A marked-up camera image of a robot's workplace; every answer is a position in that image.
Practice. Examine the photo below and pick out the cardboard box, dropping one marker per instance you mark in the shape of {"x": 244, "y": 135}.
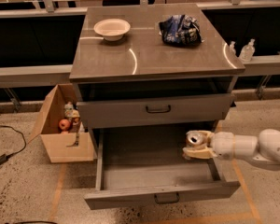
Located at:
{"x": 61, "y": 147}

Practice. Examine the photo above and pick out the clear sanitizer bottle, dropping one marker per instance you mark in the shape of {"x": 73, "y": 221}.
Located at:
{"x": 247, "y": 51}

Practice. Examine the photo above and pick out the grey metal rail shelf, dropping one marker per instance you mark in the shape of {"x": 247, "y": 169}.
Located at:
{"x": 50, "y": 75}

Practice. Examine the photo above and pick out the white paper bowl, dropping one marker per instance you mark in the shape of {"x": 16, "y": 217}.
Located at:
{"x": 112, "y": 29}

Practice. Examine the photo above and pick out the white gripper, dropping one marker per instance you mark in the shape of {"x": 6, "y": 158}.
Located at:
{"x": 223, "y": 144}

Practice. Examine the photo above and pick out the small plastic bottle in box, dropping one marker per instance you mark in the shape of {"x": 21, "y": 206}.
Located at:
{"x": 68, "y": 110}

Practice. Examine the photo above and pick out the red apple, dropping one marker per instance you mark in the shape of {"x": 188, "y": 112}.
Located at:
{"x": 64, "y": 124}

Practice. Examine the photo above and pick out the grey drawer cabinet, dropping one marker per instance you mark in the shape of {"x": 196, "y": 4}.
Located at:
{"x": 142, "y": 66}

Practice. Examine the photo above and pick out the grey lower open drawer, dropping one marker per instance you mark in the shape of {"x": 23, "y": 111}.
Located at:
{"x": 144, "y": 165}

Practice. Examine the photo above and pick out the blue chip bag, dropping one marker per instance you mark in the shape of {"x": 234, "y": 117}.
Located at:
{"x": 180, "y": 30}

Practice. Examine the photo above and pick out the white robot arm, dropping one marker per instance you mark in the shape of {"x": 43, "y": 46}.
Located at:
{"x": 262, "y": 150}

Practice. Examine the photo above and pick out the grey upper drawer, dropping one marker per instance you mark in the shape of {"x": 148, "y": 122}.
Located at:
{"x": 154, "y": 111}

